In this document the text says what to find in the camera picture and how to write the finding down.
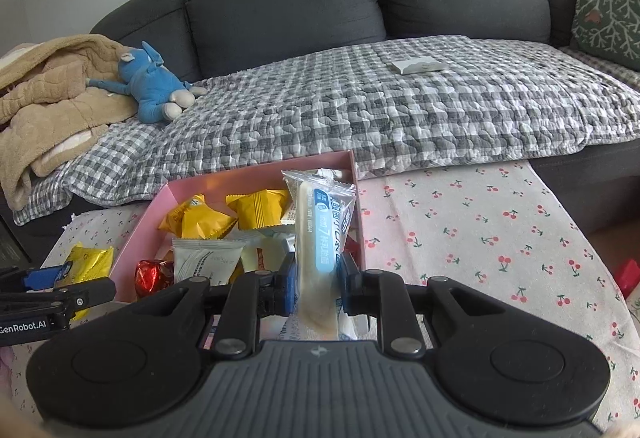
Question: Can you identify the cherry print tablecloth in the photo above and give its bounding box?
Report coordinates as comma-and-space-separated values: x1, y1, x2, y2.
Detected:
0, 158, 640, 438

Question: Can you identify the beige blanket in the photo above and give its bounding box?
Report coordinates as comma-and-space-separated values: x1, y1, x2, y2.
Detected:
0, 34, 141, 212

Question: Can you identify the red foil snack packet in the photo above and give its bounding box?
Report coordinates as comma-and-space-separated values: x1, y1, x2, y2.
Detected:
133, 257, 176, 302

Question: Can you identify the pink and silver cardboard box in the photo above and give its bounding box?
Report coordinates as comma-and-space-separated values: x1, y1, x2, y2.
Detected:
107, 149, 369, 344

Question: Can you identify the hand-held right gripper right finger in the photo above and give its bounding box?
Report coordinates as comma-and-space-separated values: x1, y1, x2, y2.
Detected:
338, 255, 524, 360

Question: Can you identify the large yellow foil packet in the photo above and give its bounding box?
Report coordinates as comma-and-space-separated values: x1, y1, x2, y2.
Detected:
52, 241, 115, 322

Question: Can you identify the red bag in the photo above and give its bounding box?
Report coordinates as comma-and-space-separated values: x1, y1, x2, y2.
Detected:
613, 259, 640, 302

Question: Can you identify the small white flat packet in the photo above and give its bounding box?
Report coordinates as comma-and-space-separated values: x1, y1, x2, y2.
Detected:
389, 57, 446, 76

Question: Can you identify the blue and white bread packet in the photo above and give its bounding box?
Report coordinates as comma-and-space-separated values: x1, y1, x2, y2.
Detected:
280, 168, 359, 342

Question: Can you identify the cream and orange snack packet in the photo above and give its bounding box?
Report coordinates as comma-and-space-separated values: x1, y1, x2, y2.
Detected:
239, 235, 289, 277

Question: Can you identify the grey checkered quilted blanket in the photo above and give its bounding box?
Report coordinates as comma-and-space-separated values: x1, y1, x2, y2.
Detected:
12, 35, 640, 227

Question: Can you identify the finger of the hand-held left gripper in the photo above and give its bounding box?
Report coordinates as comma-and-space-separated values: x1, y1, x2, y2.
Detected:
0, 266, 69, 293
0, 279, 117, 320

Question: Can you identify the blue plush toy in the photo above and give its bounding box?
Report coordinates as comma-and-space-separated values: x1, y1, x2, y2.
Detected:
85, 40, 209, 124

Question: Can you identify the dark grey sofa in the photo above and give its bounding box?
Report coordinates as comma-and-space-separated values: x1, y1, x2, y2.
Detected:
0, 0, 640, 239

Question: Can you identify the large white grey snack packet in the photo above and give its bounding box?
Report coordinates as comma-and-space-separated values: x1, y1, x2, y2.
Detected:
171, 237, 246, 287

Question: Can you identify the small yellow packet blue logo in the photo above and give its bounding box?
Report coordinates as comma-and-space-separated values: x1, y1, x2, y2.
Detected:
158, 193, 239, 240

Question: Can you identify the green patterned cushion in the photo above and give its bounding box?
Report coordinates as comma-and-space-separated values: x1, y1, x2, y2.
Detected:
571, 0, 640, 74

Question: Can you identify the plain yellow pillow snack packet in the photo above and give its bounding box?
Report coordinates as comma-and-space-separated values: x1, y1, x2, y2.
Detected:
225, 187, 292, 230

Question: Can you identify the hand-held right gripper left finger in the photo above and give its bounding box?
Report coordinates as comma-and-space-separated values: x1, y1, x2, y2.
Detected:
115, 255, 298, 360

